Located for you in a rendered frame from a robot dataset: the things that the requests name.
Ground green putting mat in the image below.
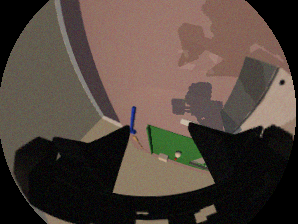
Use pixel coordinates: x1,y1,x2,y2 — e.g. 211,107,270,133
150,125,208,171

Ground blue putter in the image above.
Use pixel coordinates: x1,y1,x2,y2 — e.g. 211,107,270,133
130,107,137,135

